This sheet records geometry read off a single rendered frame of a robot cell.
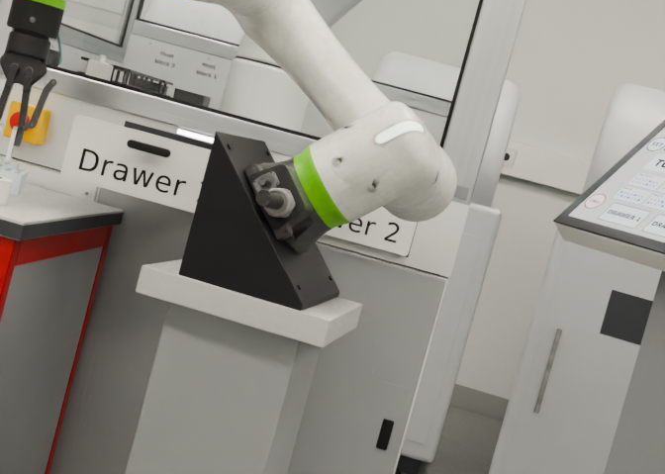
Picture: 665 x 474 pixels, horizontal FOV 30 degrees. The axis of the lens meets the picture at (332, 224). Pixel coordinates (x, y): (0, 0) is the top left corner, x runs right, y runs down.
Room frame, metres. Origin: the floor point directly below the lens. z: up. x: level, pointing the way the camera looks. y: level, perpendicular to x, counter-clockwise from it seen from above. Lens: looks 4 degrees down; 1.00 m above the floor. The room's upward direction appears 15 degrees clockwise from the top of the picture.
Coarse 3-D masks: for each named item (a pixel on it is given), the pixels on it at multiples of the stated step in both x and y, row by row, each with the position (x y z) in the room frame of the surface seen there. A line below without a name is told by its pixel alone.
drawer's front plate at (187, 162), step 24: (96, 120) 2.11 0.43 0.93; (72, 144) 2.11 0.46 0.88; (96, 144) 2.11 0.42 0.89; (120, 144) 2.11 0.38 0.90; (168, 144) 2.10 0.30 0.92; (72, 168) 2.11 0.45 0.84; (96, 168) 2.11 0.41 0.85; (120, 168) 2.11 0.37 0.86; (144, 168) 2.10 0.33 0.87; (168, 168) 2.10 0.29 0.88; (192, 168) 2.10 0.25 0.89; (120, 192) 2.11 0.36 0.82; (144, 192) 2.10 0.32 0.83; (168, 192) 2.10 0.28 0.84; (192, 192) 2.10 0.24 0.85
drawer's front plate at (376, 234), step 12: (372, 216) 2.39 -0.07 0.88; (384, 216) 2.39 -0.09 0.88; (336, 228) 2.40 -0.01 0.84; (348, 228) 2.39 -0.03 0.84; (360, 228) 2.39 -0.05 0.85; (372, 228) 2.39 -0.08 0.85; (384, 228) 2.39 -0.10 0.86; (396, 228) 2.39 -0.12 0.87; (408, 228) 2.39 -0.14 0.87; (348, 240) 2.40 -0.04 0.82; (360, 240) 2.39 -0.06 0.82; (372, 240) 2.39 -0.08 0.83; (384, 240) 2.39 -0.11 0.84; (396, 240) 2.39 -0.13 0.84; (408, 240) 2.39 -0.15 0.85; (396, 252) 2.39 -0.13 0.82; (408, 252) 2.39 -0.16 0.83
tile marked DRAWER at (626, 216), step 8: (608, 208) 2.19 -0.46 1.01; (616, 208) 2.18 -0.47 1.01; (624, 208) 2.17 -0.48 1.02; (632, 208) 2.15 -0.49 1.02; (600, 216) 2.18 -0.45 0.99; (608, 216) 2.17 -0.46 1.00; (616, 216) 2.16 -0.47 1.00; (624, 216) 2.15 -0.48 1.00; (632, 216) 2.13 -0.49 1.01; (640, 216) 2.12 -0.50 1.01; (616, 224) 2.14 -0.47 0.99; (624, 224) 2.13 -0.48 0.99; (632, 224) 2.12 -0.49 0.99
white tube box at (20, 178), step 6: (0, 168) 2.21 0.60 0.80; (6, 168) 2.24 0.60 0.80; (12, 168) 2.28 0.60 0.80; (0, 174) 2.16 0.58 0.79; (6, 174) 2.16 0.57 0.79; (12, 174) 2.16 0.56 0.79; (18, 174) 2.17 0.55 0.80; (24, 174) 2.20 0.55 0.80; (12, 180) 2.16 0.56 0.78; (18, 180) 2.17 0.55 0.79; (24, 180) 2.24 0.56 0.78; (12, 186) 2.17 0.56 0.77; (18, 186) 2.17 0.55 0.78; (24, 186) 2.28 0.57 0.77; (12, 192) 2.17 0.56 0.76; (18, 192) 2.17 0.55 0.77
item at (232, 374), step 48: (144, 288) 1.73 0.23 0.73; (192, 288) 1.72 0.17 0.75; (192, 336) 1.76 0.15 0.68; (240, 336) 1.74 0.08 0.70; (288, 336) 1.69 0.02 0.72; (336, 336) 1.78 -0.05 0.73; (192, 384) 1.75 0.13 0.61; (240, 384) 1.74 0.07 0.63; (288, 384) 1.73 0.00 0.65; (144, 432) 1.76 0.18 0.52; (192, 432) 1.75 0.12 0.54; (240, 432) 1.74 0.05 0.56; (288, 432) 1.83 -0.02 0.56
